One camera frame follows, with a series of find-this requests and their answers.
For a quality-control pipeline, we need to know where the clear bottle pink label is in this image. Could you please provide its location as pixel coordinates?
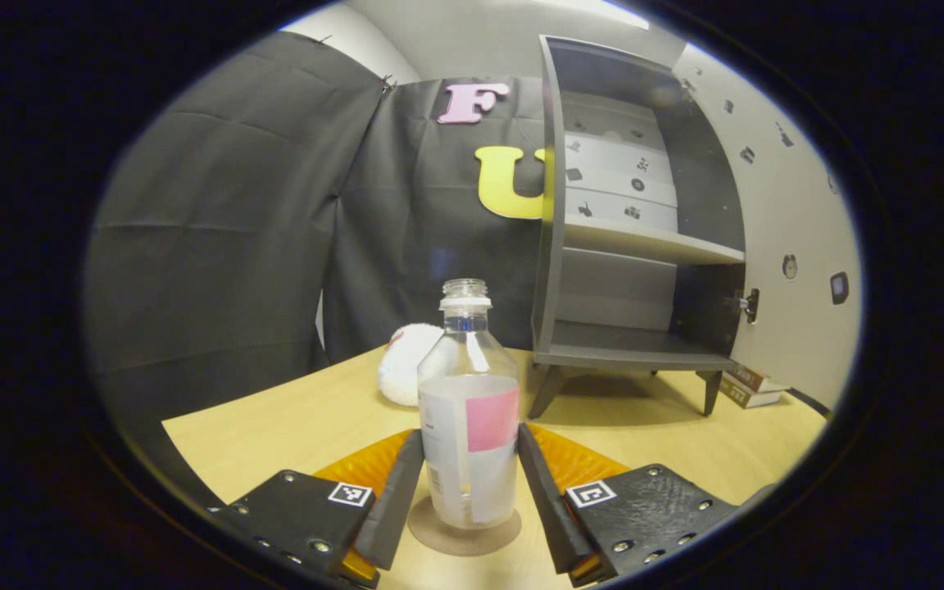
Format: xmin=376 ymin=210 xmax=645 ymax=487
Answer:
xmin=417 ymin=279 xmax=522 ymax=530

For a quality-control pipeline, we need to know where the white cabinet door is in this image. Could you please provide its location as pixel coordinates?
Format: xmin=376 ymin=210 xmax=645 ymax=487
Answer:
xmin=673 ymin=43 xmax=864 ymax=411

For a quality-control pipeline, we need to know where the black backdrop cloth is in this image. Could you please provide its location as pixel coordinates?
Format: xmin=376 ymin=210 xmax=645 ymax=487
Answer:
xmin=83 ymin=31 xmax=555 ymax=509

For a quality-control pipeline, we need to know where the white plush toy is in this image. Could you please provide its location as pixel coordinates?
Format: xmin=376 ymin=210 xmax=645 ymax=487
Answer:
xmin=377 ymin=323 xmax=446 ymax=407

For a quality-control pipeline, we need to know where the ceiling light panel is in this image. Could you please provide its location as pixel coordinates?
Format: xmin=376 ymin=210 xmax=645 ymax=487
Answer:
xmin=521 ymin=0 xmax=651 ymax=30

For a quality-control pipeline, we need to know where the brown round coaster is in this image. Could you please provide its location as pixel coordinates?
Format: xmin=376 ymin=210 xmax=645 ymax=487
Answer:
xmin=407 ymin=494 xmax=523 ymax=557

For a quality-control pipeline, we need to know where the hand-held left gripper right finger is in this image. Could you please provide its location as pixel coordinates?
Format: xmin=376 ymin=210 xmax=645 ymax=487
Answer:
xmin=517 ymin=424 xmax=742 ymax=588

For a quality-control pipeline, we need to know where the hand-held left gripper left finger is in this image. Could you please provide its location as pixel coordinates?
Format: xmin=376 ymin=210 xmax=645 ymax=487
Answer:
xmin=210 ymin=429 xmax=425 ymax=588

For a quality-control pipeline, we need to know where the dark grey cabinet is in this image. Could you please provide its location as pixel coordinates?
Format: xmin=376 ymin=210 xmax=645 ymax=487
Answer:
xmin=530 ymin=34 xmax=747 ymax=420

